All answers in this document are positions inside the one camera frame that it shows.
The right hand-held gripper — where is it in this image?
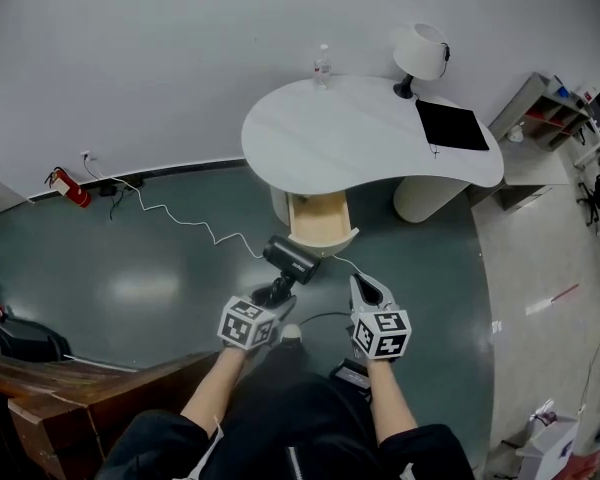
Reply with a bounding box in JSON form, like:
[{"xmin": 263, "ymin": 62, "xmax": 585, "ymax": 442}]
[{"xmin": 348, "ymin": 273, "xmax": 413, "ymax": 364}]

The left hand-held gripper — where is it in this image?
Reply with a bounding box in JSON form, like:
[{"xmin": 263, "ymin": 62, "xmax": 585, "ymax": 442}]
[{"xmin": 216, "ymin": 294, "xmax": 298, "ymax": 354}]

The black cylindrical device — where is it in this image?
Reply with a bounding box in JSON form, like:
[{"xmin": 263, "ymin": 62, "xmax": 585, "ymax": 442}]
[{"xmin": 250, "ymin": 234, "xmax": 323, "ymax": 311}]

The large wooden drawer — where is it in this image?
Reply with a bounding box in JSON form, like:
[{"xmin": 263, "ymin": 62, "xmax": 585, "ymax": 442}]
[{"xmin": 285, "ymin": 191, "xmax": 362, "ymax": 260}]

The person's left forearm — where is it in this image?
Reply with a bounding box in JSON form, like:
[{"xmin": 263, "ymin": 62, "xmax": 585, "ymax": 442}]
[{"xmin": 179, "ymin": 345, "xmax": 252, "ymax": 435}]

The person's right forearm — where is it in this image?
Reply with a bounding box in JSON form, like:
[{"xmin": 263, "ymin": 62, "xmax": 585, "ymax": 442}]
[{"xmin": 366, "ymin": 357, "xmax": 420, "ymax": 450}]

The black battery box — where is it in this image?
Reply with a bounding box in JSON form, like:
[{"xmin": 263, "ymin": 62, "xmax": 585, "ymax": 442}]
[{"xmin": 328, "ymin": 359, "xmax": 375, "ymax": 395}]

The person's black clothing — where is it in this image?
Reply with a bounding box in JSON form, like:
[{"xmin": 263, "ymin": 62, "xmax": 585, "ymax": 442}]
[{"xmin": 94, "ymin": 337, "xmax": 482, "ymax": 480}]

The white curved table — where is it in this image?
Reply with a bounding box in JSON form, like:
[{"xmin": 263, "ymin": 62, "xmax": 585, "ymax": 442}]
[{"xmin": 240, "ymin": 73, "xmax": 506, "ymax": 225}]

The red floor stick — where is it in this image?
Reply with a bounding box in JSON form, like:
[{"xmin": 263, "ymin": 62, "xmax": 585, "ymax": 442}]
[{"xmin": 549, "ymin": 283, "xmax": 581, "ymax": 304}]

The grey low desk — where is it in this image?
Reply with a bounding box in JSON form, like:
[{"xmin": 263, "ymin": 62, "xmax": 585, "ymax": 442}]
[{"xmin": 469, "ymin": 136, "xmax": 572, "ymax": 215}]

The clear water bottle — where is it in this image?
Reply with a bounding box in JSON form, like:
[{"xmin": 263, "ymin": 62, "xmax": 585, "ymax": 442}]
[{"xmin": 311, "ymin": 43, "xmax": 333, "ymax": 91}]

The white paper bag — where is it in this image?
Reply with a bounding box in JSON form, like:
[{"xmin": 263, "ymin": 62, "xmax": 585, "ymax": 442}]
[{"xmin": 516, "ymin": 399, "xmax": 582, "ymax": 480}]

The red fire extinguisher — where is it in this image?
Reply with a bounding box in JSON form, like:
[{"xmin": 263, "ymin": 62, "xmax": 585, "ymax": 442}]
[{"xmin": 44, "ymin": 166, "xmax": 94, "ymax": 210}]

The white shade table lamp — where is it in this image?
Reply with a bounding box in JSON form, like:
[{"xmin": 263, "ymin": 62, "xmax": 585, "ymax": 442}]
[{"xmin": 391, "ymin": 21, "xmax": 453, "ymax": 101}]

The black office chair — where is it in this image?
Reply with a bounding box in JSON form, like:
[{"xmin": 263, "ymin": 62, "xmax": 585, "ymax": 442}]
[{"xmin": 576, "ymin": 166, "xmax": 600, "ymax": 228}]

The grey open shelf unit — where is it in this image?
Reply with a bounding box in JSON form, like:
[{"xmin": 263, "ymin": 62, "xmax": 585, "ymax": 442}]
[{"xmin": 486, "ymin": 71, "xmax": 597, "ymax": 152}]

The thin black cable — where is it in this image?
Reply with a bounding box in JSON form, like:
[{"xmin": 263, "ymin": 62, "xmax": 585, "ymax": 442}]
[{"xmin": 298, "ymin": 309, "xmax": 354, "ymax": 328}]

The white floor cable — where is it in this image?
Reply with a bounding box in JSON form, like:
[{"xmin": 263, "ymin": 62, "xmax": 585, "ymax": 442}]
[{"xmin": 123, "ymin": 181, "xmax": 362, "ymax": 275}]

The black drawstring bag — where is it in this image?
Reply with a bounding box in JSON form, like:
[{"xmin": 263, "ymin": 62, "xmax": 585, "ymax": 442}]
[{"xmin": 414, "ymin": 98, "xmax": 492, "ymax": 160}]

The black power adapter cable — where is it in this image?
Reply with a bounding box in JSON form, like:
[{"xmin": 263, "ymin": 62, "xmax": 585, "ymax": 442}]
[{"xmin": 83, "ymin": 157, "xmax": 147, "ymax": 222}]

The brown wooden bed frame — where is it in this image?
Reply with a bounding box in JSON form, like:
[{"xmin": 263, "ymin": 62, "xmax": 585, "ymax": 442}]
[{"xmin": 0, "ymin": 346, "xmax": 222, "ymax": 480}]

